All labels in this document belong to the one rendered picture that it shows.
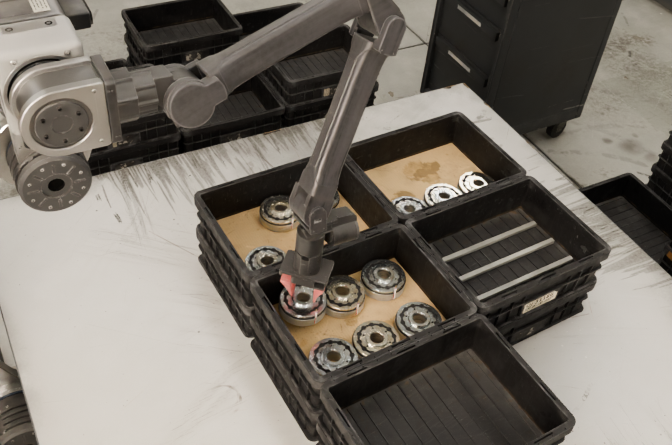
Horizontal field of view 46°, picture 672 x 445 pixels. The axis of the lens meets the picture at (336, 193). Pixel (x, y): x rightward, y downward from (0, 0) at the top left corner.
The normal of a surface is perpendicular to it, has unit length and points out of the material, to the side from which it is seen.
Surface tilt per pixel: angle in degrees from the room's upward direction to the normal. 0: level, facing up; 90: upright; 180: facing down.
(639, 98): 0
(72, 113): 90
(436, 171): 0
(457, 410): 0
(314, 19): 74
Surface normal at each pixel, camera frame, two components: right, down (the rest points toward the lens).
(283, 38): 0.46, 0.40
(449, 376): 0.08, -0.74
